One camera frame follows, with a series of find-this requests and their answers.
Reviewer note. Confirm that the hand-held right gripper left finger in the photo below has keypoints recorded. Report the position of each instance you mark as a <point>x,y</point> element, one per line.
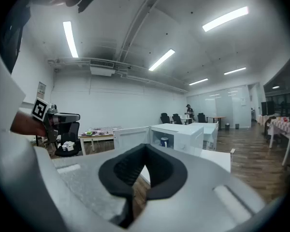
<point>91,190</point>

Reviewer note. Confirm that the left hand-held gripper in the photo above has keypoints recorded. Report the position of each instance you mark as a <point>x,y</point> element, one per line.
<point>39,110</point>

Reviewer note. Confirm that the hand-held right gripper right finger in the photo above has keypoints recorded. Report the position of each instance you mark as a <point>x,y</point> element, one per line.
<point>195,202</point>

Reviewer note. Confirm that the white round container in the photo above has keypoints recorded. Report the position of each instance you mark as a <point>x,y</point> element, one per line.
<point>164,142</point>

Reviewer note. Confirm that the person's left forearm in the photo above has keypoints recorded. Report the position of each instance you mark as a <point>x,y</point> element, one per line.
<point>29,126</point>

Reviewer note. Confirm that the black office chair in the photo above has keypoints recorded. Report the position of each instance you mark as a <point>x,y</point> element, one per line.
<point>164,118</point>
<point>176,118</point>
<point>202,117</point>
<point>71,132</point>

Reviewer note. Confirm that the green object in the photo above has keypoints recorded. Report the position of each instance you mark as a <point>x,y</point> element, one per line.
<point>88,132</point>

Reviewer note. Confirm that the pile of small white boxes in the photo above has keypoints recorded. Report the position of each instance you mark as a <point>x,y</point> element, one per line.
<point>67,145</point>

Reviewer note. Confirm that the checkered cloth table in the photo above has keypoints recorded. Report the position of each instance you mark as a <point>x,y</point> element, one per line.
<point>104,130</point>
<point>280,124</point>

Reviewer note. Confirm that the white air conditioner unit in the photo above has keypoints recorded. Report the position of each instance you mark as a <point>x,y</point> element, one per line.
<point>102,68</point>

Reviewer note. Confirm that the ceiling light strip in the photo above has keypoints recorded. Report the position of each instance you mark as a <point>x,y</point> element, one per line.
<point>225,18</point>
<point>162,60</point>
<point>70,39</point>
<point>198,81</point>
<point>235,71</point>

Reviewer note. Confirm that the black trash bin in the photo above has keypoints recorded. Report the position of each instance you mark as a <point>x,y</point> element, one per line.
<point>237,126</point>
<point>227,126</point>

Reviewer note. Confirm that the white ceiling pipe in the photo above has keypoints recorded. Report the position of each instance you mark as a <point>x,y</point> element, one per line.
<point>140,78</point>

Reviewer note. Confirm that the round wooden table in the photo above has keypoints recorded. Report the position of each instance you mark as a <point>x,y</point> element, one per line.
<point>217,117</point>

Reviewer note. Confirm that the black monitor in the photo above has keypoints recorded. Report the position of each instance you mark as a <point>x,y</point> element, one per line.
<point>267,108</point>

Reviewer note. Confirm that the wall poster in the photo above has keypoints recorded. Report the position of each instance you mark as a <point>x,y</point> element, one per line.
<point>41,91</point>

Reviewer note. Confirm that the black head-worn camera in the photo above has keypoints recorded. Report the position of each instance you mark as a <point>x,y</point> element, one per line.
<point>87,0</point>

